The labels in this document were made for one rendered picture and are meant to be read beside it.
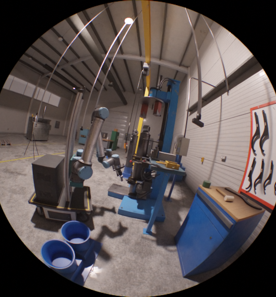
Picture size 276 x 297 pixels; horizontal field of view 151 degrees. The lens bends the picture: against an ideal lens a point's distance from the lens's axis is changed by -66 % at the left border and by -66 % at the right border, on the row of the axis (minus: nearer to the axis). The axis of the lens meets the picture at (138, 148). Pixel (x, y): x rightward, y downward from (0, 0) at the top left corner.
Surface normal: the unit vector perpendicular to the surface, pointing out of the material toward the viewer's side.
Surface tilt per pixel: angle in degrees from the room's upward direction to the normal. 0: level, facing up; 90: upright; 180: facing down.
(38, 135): 90
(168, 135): 90
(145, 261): 0
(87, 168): 95
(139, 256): 0
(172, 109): 90
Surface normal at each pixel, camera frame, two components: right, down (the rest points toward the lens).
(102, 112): 0.80, 0.07
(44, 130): 0.96, 0.21
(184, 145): -0.09, 0.05
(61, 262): 0.20, -0.98
